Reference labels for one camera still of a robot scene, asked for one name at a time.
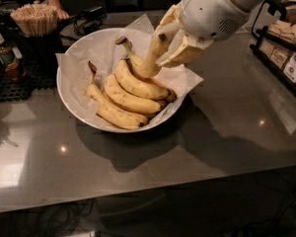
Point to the person's hand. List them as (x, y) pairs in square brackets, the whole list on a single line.
[(61, 14)]

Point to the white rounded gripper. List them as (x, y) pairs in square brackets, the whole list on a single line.
[(211, 14)]

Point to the cup of wooden stirrers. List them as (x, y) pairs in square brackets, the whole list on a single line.
[(35, 20)]

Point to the sugar packets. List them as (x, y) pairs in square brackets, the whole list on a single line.
[(274, 51)]

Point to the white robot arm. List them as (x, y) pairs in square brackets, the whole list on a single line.
[(194, 25)]

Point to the yellow banana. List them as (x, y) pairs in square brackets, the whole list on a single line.
[(110, 111), (146, 67), (140, 88), (130, 102)]

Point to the white bowl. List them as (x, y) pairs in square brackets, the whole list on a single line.
[(73, 73)]

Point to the black wire condiment rack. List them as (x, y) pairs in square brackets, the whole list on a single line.
[(263, 34)]

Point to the white paper liner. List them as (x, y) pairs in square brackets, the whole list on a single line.
[(179, 78)]

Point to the brown sauce bottle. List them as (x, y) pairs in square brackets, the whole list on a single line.
[(13, 68)]

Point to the black rubber mat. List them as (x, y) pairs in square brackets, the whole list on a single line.
[(39, 61)]

